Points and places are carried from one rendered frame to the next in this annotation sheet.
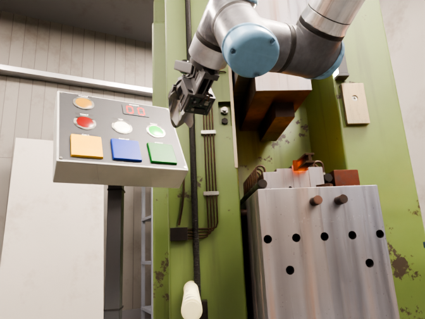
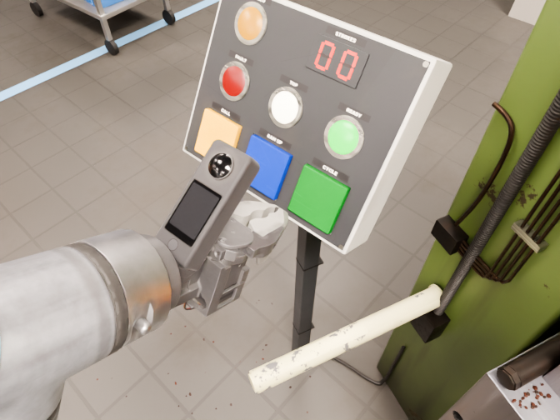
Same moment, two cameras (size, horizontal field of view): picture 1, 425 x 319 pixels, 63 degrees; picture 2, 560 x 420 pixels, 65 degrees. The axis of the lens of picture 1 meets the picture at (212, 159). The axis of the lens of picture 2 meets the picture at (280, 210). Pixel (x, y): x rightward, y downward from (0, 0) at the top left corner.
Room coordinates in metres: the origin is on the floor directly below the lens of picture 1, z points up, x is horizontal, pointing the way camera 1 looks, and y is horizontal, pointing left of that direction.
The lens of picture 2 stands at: (0.74, -0.22, 1.48)
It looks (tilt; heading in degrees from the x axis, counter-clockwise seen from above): 50 degrees down; 69
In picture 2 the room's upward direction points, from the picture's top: straight up
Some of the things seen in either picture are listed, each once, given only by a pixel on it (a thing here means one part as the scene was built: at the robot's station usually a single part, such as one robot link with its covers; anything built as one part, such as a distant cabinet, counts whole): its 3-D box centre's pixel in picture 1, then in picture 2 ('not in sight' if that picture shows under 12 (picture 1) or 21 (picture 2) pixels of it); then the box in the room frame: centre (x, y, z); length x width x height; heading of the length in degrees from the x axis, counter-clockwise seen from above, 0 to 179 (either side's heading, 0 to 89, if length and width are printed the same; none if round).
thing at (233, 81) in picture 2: (85, 122); (233, 81); (0.88, 0.34, 1.09); 0.05 x 0.03 x 0.04; 94
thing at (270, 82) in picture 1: (269, 102); not in sight; (1.33, -0.25, 1.32); 0.42 x 0.20 x 0.10; 4
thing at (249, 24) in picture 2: (83, 103); (250, 23); (0.92, 0.36, 1.16); 0.05 x 0.03 x 0.04; 94
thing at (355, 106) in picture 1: (354, 104); not in sight; (1.27, -0.57, 1.27); 0.09 x 0.02 x 0.17; 94
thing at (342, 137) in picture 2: (155, 131); (343, 137); (0.98, 0.16, 1.09); 0.05 x 0.03 x 0.04; 94
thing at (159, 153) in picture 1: (161, 154); (318, 198); (0.94, 0.14, 1.01); 0.07 x 0.05 x 0.07; 119
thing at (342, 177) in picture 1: (339, 182); not in sight; (1.19, -0.44, 0.95); 0.12 x 0.09 x 0.07; 4
